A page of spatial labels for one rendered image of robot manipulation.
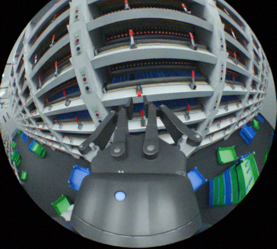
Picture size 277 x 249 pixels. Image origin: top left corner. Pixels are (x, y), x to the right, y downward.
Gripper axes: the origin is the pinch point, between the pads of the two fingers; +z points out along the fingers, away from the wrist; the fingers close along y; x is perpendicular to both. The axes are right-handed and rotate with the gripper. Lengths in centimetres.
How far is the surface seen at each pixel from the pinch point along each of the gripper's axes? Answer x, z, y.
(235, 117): -37, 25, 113
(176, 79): 3.2, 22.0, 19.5
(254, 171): -41, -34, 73
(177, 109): -14.9, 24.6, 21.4
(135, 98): -3.2, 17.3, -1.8
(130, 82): 3.5, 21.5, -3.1
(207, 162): -77, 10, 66
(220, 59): 16, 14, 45
